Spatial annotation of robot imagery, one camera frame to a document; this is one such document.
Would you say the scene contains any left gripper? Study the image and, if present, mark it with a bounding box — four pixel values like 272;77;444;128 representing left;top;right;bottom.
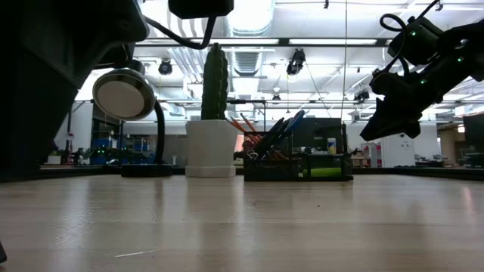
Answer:
0;0;150;178

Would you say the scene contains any white plant pot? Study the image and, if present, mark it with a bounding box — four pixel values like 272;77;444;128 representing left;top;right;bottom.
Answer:
185;119;240;178

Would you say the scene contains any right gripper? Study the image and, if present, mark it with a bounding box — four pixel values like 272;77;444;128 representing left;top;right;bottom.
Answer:
359;56;461;143

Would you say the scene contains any white pillar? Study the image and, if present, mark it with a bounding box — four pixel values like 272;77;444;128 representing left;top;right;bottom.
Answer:
381;131;415;168

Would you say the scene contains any green cactus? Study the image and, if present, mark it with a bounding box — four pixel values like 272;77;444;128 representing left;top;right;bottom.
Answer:
200;42;230;121

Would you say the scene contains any black hanging camera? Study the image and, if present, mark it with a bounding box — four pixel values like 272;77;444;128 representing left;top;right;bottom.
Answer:
286;48;306;76

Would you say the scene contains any black desk lamp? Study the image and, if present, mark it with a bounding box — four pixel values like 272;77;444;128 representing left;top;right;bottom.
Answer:
92;59;174;178

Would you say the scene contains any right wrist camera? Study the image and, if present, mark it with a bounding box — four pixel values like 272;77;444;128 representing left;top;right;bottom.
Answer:
387;17;444;66

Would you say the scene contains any black background monitor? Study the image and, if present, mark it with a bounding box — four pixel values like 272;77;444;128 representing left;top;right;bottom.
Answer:
290;117;347;154

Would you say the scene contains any black mesh desk organizer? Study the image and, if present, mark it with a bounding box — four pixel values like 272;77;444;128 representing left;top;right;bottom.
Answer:
242;130;355;182

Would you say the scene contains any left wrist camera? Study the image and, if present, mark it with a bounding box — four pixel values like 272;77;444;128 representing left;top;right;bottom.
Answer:
168;0;234;20

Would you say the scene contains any green sticky note pad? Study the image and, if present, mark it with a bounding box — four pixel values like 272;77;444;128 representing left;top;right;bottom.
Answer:
302;167;343;178

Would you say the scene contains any black camera cable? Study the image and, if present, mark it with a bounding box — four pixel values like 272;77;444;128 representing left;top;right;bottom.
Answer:
145;14;217;51
380;13;411;76

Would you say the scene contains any black ceiling spotlight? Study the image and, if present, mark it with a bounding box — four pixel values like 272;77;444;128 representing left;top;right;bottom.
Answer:
157;59;174;76

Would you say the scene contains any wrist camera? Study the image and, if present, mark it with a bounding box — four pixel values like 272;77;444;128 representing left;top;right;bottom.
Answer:
387;17;444;66
168;0;234;20

